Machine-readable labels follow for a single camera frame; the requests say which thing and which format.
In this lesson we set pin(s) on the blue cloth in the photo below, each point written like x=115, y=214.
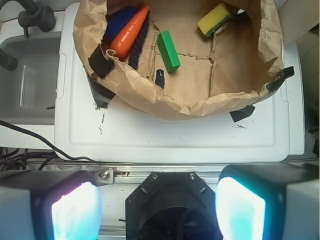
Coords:
x=118, y=20

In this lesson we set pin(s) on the black tape piece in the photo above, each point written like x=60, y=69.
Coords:
x=101, y=65
x=284, y=74
x=101, y=95
x=243, y=113

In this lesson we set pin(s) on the clear plastic container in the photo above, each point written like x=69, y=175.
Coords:
x=28, y=93

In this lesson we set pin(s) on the aluminium rail frame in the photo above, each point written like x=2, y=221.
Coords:
x=136, y=173

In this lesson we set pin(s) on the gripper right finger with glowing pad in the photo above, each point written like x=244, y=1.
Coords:
x=269, y=201

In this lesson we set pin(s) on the white plastic bin lid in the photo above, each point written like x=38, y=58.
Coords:
x=119, y=134

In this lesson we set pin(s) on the green rectangular block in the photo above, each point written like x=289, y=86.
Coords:
x=168, y=52

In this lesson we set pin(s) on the brown paper bag tray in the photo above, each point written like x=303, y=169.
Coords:
x=222, y=73

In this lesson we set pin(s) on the orange plastic carrot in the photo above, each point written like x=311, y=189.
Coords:
x=125, y=39

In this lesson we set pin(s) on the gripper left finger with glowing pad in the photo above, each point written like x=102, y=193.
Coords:
x=49, y=205

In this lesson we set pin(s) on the yellow and green sponge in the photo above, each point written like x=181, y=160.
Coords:
x=215, y=19

